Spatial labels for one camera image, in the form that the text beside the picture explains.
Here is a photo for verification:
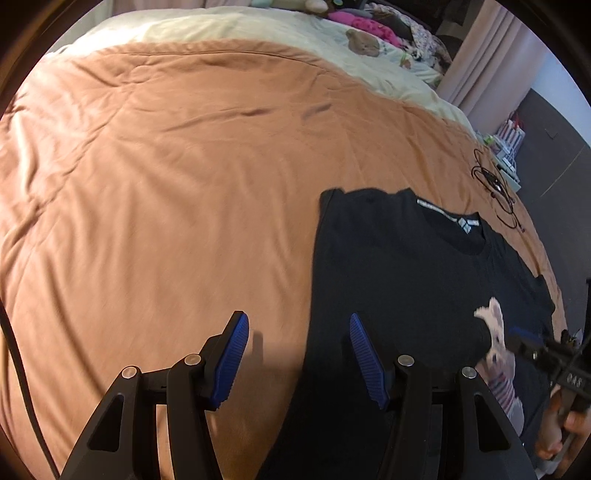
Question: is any person's right hand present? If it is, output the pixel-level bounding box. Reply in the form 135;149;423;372
534;392;591;462

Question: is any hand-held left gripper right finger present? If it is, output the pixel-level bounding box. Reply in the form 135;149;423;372
341;313;539;480

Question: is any thick black cable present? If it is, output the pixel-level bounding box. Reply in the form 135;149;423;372
0;295;63;478

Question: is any pink curtain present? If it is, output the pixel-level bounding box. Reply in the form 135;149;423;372
438;0;561;125

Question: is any cream bear print blanket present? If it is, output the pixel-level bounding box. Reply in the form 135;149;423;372
60;4;472;127

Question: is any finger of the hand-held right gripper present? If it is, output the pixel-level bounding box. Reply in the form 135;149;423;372
510;327;555;365

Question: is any black printed t-shirt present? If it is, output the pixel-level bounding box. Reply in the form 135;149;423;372
259;187;557;480

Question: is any orange blanket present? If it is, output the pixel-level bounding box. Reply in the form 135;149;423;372
0;39;568;480

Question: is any floral pillow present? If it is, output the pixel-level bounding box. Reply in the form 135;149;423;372
402;21;452;86

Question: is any thin black cable on bed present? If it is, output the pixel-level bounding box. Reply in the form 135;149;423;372
471;150;527;234

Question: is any pink clothing pile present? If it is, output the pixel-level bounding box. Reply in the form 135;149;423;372
328;10;402;47

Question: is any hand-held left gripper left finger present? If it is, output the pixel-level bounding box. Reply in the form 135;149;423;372
60;311;259;480

